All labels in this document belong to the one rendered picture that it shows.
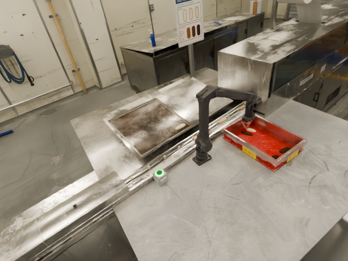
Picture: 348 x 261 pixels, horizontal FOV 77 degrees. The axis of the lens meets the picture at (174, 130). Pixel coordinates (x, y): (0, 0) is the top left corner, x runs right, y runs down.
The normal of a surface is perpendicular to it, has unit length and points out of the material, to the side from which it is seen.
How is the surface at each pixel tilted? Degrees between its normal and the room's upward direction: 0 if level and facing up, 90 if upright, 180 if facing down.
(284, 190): 0
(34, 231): 0
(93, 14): 90
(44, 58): 90
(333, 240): 0
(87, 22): 90
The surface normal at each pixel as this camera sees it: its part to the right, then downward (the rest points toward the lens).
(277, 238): -0.12, -0.79
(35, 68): 0.63, 0.40
